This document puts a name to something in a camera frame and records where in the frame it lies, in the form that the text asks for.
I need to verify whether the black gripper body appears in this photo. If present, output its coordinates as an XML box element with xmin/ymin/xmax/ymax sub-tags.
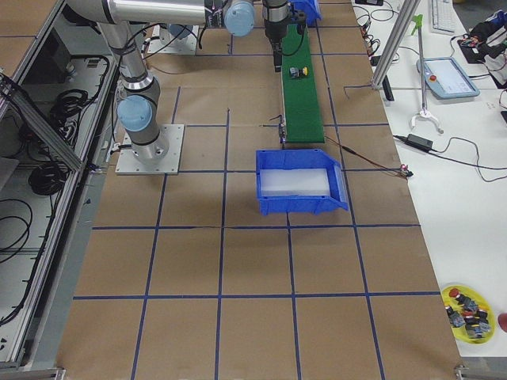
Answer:
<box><xmin>262</xmin><ymin>0</ymin><xmax>288</xmax><ymax>44</ymax></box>

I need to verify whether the yellow push button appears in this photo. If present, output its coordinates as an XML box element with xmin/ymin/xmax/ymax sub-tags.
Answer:
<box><xmin>288</xmin><ymin>66</ymin><xmax>309</xmax><ymax>79</ymax></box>

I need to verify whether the spare buttons pile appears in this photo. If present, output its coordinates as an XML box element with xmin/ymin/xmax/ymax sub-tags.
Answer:
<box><xmin>444</xmin><ymin>289</ymin><xmax>492</xmax><ymax>340</ymax></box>

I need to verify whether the blue bin left side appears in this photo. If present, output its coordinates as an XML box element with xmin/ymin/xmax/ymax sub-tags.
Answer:
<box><xmin>290</xmin><ymin>0</ymin><xmax>322</xmax><ymax>26</ymax></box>

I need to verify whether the blue bin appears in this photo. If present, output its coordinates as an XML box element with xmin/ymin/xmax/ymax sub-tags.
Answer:
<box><xmin>256</xmin><ymin>149</ymin><xmax>349</xmax><ymax>215</ymax></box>
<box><xmin>290</xmin><ymin>0</ymin><xmax>322</xmax><ymax>26</ymax></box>

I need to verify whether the green conveyor belt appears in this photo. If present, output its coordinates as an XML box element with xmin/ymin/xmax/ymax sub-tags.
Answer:
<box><xmin>280</xmin><ymin>25</ymin><xmax>325</xmax><ymax>144</ymax></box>

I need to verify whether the blue bin right side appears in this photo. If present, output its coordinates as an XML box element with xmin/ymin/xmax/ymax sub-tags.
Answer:
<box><xmin>256</xmin><ymin>149</ymin><xmax>349</xmax><ymax>215</ymax></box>

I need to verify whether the white foam pad right bin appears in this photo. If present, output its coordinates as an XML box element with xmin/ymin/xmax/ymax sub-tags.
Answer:
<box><xmin>259</xmin><ymin>169</ymin><xmax>330</xmax><ymax>196</ymax></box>

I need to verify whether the reacher grabber tool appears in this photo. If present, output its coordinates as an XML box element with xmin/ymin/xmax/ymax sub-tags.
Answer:
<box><xmin>410</xmin><ymin>14</ymin><xmax>444</xmax><ymax>134</ymax></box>

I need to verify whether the white keyboard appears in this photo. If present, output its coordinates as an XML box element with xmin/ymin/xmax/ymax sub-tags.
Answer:
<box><xmin>429</xmin><ymin>0</ymin><xmax>456</xmax><ymax>35</ymax></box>

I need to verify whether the teach pendant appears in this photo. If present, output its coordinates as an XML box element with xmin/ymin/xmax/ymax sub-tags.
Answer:
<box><xmin>420</xmin><ymin>57</ymin><xmax>480</xmax><ymax>99</ymax></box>

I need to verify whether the black power adapter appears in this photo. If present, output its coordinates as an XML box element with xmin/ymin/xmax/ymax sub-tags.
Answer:
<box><xmin>406</xmin><ymin>134</ymin><xmax>433</xmax><ymax>152</ymax></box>

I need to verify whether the yellow plate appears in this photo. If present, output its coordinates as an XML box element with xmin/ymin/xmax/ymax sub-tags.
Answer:
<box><xmin>440</xmin><ymin>283</ymin><xmax>496</xmax><ymax>345</ymax></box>

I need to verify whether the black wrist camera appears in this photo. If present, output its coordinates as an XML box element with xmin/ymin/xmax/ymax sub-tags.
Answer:
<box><xmin>289</xmin><ymin>9</ymin><xmax>307</xmax><ymax>35</ymax></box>

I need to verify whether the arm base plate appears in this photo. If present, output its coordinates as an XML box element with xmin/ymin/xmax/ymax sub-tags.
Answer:
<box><xmin>116</xmin><ymin>124</ymin><xmax>185</xmax><ymax>175</ymax></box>
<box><xmin>147</xmin><ymin>24</ymin><xmax>199</xmax><ymax>55</ymax></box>

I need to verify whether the aluminium frame post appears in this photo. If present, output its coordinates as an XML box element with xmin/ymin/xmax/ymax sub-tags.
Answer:
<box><xmin>372</xmin><ymin>0</ymin><xmax>420</xmax><ymax>94</ymax></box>

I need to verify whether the red black wire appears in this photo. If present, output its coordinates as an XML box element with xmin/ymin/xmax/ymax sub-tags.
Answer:
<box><xmin>324</xmin><ymin>135</ymin><xmax>413</xmax><ymax>177</ymax></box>

